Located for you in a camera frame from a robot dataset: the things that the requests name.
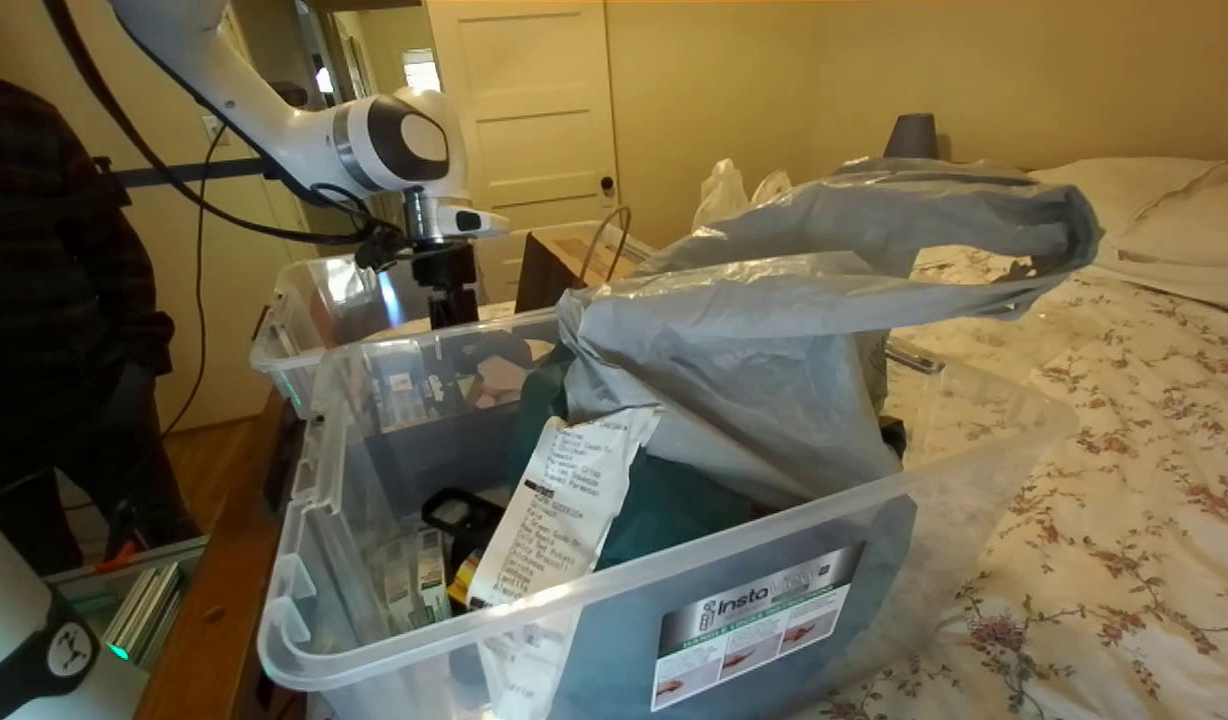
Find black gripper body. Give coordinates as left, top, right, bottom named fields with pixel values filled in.
left=414, top=239, right=478, bottom=326

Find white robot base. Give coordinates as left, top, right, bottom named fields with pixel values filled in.
left=0, top=535, right=145, bottom=720

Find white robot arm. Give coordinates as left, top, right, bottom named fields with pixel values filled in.
left=114, top=0, right=490, bottom=326

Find far clear storage box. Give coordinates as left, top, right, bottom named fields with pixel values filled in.
left=246, top=221, right=667, bottom=434

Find clear storage box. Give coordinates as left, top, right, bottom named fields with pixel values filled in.
left=258, top=313, right=1065, bottom=720
left=246, top=221, right=667, bottom=434

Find near clear storage box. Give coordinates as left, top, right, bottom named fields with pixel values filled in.
left=258, top=313, right=1065, bottom=720

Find cream panel door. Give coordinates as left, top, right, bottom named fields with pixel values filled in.
left=421, top=0, right=624, bottom=234

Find white paper receipt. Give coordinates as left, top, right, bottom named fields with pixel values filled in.
left=470, top=407, right=659, bottom=602

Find grey plastic bag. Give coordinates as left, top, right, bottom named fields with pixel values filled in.
left=558, top=159, right=1102, bottom=504

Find teal cloth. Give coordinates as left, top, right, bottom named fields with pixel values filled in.
left=512, top=346, right=767, bottom=569

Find person in dark clothes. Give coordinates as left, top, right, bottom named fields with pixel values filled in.
left=0, top=80, right=195, bottom=573

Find white pillow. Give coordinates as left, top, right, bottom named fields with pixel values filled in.
left=1040, top=155, right=1228, bottom=309

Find floral bedspread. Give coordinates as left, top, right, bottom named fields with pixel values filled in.
left=797, top=255, right=1228, bottom=720

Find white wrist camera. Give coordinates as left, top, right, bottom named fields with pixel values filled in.
left=401, top=186, right=509, bottom=242

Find black cables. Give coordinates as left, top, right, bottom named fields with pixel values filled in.
left=44, top=0, right=417, bottom=434

